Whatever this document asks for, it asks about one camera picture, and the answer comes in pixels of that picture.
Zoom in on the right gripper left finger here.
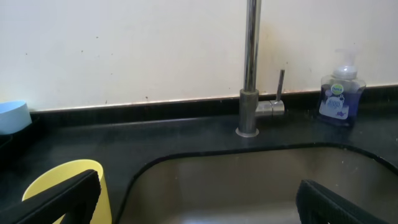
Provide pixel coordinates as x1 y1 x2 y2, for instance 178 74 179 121
0 169 101 224

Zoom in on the blue cup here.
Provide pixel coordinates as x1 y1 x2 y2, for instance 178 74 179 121
0 100 33 135

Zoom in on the steel tap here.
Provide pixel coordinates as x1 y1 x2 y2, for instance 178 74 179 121
235 0 285 138

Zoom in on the steel sink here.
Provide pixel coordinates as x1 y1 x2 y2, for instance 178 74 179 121
116 142 398 224

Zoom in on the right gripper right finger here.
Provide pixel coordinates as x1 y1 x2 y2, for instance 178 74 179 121
295 179 389 224

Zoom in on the yellow cup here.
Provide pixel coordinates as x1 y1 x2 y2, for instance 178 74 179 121
21 159 113 224

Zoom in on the black tray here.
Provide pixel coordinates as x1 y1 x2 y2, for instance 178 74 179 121
0 116 40 166

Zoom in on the blue soap bottle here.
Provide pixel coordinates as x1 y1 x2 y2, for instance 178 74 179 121
317 48 367 127

